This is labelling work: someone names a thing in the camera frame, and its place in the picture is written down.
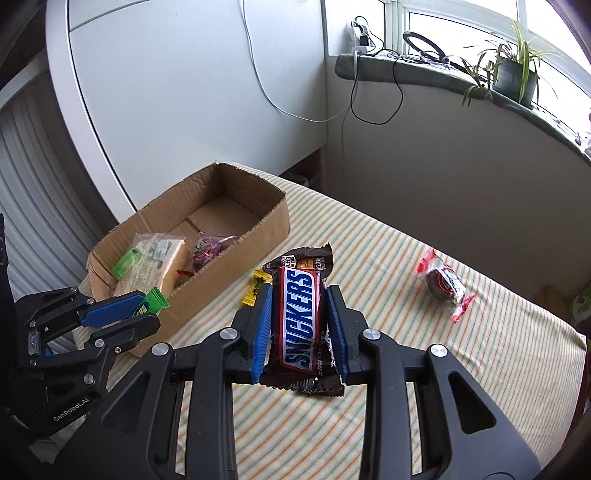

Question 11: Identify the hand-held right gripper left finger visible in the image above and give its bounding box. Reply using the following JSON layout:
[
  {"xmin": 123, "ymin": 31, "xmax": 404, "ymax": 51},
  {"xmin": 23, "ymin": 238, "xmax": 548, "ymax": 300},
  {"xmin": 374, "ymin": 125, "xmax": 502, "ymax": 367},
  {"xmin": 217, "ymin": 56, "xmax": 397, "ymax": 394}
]
[{"xmin": 69, "ymin": 282, "xmax": 275, "ymax": 480}]

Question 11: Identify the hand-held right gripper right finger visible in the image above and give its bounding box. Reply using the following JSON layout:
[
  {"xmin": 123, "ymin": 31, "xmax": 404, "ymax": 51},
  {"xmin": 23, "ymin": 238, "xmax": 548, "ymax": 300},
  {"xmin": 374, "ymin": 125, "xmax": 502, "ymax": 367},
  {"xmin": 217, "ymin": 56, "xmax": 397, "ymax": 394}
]
[{"xmin": 325, "ymin": 284, "xmax": 543, "ymax": 480}]

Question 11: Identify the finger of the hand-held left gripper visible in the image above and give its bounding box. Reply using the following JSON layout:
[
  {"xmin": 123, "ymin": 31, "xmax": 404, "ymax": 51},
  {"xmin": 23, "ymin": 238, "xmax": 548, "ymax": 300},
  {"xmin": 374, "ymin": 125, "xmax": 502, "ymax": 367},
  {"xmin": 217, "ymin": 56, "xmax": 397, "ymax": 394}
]
[
  {"xmin": 16, "ymin": 286, "xmax": 145, "ymax": 343},
  {"xmin": 31, "ymin": 314, "xmax": 161, "ymax": 389}
]

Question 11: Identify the clear cracker packet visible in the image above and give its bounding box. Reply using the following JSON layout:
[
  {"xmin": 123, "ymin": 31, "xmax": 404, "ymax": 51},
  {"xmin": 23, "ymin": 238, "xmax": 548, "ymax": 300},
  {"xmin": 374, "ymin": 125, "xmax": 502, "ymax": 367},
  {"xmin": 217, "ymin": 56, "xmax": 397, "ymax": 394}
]
[{"xmin": 113, "ymin": 233, "xmax": 192, "ymax": 296}]

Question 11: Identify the brown cardboard box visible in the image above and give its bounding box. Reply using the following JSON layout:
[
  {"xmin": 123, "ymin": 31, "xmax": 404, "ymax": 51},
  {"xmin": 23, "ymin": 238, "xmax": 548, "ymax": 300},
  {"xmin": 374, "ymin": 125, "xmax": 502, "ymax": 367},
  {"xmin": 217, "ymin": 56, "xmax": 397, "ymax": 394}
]
[{"xmin": 88, "ymin": 161, "xmax": 291, "ymax": 358}]

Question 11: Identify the dark snack packet red seal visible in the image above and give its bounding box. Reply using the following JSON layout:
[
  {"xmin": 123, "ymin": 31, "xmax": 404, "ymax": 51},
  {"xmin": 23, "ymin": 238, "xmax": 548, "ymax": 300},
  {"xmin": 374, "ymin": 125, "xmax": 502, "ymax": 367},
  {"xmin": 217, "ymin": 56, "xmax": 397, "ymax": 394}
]
[
  {"xmin": 416, "ymin": 248, "xmax": 476, "ymax": 325},
  {"xmin": 190, "ymin": 232, "xmax": 237, "ymax": 273}
]

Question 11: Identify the yellow candy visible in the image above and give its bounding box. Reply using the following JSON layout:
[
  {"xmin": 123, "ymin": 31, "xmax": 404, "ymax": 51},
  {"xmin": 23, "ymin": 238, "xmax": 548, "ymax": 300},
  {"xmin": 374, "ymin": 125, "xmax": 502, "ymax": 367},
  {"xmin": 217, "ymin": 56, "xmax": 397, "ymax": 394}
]
[{"xmin": 241, "ymin": 269, "xmax": 273, "ymax": 308}]

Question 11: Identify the striped tablecloth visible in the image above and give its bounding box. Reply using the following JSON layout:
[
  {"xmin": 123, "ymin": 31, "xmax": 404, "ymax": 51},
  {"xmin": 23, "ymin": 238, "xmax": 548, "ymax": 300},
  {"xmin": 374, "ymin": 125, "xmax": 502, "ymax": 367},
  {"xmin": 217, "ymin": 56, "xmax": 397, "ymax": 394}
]
[{"xmin": 99, "ymin": 173, "xmax": 588, "ymax": 480}]

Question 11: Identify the white ribbed radiator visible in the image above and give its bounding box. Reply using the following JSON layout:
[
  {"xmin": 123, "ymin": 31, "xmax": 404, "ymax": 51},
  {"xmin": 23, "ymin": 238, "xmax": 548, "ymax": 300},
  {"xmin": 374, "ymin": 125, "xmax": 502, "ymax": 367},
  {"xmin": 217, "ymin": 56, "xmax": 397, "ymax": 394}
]
[{"xmin": 0, "ymin": 85, "xmax": 118, "ymax": 301}]

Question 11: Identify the white cabinet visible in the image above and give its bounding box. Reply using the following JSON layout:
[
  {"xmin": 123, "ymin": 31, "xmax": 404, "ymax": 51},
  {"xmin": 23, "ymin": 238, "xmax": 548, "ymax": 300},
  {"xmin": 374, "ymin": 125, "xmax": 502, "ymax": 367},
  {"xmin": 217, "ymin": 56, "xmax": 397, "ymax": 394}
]
[{"xmin": 44, "ymin": 0, "xmax": 328, "ymax": 227}]

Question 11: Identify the grey stone windowsill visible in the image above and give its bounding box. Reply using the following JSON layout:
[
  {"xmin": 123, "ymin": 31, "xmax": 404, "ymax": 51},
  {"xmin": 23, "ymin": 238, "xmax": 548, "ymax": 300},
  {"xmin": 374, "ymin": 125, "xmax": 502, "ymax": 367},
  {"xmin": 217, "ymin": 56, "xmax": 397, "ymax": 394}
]
[{"xmin": 335, "ymin": 51, "xmax": 591, "ymax": 164}]

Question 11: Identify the white power adapter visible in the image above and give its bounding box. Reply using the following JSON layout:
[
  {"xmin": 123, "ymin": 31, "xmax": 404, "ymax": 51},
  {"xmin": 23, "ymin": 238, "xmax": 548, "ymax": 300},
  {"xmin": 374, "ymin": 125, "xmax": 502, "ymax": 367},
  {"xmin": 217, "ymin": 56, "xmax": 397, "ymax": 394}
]
[{"xmin": 349, "ymin": 16, "xmax": 375, "ymax": 54}]

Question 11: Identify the potted green plant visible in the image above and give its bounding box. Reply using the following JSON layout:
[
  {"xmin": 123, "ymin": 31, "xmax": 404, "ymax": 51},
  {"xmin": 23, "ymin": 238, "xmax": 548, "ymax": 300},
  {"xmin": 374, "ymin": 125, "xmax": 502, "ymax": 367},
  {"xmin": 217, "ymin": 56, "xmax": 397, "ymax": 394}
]
[{"xmin": 462, "ymin": 21, "xmax": 564, "ymax": 112}]

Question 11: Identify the black cable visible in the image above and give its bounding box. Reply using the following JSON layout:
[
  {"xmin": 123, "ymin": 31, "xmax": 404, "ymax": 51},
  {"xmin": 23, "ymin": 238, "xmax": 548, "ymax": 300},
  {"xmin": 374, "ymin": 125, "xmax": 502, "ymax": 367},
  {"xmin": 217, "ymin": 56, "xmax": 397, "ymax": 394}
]
[{"xmin": 341, "ymin": 55, "xmax": 404, "ymax": 217}]

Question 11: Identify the white cable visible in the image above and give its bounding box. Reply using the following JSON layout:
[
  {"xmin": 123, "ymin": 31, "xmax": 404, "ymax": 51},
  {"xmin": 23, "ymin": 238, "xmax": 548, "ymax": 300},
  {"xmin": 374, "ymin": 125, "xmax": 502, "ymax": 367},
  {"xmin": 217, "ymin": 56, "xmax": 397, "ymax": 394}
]
[{"xmin": 241, "ymin": 0, "xmax": 358, "ymax": 124}]

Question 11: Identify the black ring light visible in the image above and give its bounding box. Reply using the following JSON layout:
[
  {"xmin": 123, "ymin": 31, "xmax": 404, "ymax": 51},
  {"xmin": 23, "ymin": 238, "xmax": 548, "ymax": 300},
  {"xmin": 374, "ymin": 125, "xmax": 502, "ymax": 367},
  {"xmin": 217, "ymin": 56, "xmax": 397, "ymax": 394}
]
[{"xmin": 403, "ymin": 30, "xmax": 451, "ymax": 65}]

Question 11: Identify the white window frame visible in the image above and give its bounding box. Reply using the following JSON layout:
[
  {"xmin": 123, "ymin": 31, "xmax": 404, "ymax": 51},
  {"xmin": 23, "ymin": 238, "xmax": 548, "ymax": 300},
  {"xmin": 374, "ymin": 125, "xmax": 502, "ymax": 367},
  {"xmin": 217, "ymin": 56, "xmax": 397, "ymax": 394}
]
[{"xmin": 323, "ymin": 0, "xmax": 591, "ymax": 100}]

